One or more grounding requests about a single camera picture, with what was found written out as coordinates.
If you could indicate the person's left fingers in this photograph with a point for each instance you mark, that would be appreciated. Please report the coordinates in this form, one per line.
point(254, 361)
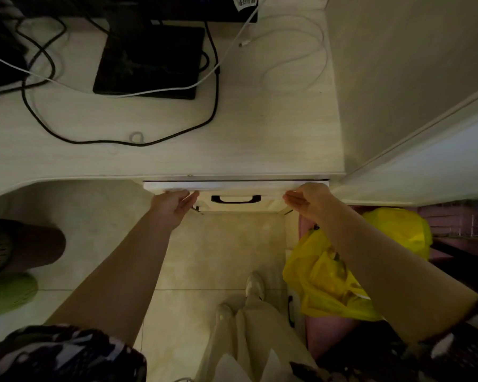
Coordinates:
point(190, 200)

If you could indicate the patterned sleeve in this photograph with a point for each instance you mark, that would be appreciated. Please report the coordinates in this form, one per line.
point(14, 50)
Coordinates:
point(59, 356)
point(442, 354)

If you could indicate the black monitor stand base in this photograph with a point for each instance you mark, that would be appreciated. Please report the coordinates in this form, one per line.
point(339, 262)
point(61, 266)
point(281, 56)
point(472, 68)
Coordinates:
point(151, 63)

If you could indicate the dark slipper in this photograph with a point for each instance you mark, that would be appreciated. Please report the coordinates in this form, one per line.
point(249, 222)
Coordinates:
point(16, 246)

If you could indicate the person's right fingers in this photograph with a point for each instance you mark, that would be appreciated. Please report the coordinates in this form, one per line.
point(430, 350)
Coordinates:
point(294, 199)

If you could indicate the yellow plastic bag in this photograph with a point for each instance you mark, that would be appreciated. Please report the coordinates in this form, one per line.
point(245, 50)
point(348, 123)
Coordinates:
point(326, 282)

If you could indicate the person's left hand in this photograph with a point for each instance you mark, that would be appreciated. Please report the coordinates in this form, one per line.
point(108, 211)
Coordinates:
point(168, 210)

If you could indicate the person's right forearm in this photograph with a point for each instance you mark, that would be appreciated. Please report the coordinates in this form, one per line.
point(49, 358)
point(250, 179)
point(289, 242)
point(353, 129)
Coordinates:
point(386, 270)

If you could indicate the black monitor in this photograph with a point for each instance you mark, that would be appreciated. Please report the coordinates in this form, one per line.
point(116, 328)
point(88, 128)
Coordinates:
point(175, 7)

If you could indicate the cream trousers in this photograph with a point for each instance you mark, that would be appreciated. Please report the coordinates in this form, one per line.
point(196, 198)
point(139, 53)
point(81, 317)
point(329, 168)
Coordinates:
point(259, 338)

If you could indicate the person's right hand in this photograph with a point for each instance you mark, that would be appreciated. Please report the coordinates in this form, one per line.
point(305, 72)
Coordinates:
point(312, 202)

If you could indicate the white pull-out desk drawer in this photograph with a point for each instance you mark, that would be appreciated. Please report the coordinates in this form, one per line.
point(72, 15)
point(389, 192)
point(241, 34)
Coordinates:
point(239, 185)

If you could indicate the white shoe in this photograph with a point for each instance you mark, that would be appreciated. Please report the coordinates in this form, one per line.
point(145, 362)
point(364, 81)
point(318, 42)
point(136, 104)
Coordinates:
point(255, 285)
point(224, 312)

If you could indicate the black device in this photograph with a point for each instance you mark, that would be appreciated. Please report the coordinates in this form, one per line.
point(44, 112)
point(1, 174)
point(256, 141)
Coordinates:
point(2, 55)

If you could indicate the person's left forearm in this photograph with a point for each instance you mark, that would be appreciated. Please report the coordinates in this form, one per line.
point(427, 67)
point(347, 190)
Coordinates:
point(115, 278)

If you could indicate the patterned left sleeve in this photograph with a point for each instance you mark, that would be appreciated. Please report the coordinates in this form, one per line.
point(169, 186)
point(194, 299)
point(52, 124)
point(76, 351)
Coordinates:
point(59, 356)

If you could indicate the cream cabinet drawer front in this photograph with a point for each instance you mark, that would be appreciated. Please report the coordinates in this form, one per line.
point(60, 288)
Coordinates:
point(243, 206)

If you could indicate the white paper tag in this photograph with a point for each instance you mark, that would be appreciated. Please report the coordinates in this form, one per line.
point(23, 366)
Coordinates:
point(245, 1)

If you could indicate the patterned right sleeve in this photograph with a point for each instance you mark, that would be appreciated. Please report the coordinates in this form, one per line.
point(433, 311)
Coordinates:
point(442, 354)

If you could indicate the green slipper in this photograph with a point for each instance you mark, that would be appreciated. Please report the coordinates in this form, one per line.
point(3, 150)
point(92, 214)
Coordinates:
point(8, 294)

